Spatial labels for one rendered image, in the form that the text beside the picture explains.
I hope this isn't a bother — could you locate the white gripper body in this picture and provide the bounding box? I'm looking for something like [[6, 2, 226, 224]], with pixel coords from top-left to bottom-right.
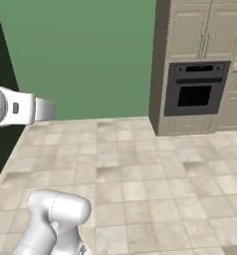
[[35, 97, 56, 123]]

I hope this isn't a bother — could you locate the beige tall cabinet unit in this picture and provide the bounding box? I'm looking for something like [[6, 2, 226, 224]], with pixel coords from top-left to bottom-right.
[[147, 0, 237, 137]]

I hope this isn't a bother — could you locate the beige counter cabinet run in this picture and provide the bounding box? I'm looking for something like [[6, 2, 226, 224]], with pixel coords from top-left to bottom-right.
[[215, 55, 237, 132]]

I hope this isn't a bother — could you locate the black built-in oven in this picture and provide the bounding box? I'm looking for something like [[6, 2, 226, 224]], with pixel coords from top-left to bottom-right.
[[163, 60, 232, 118]]

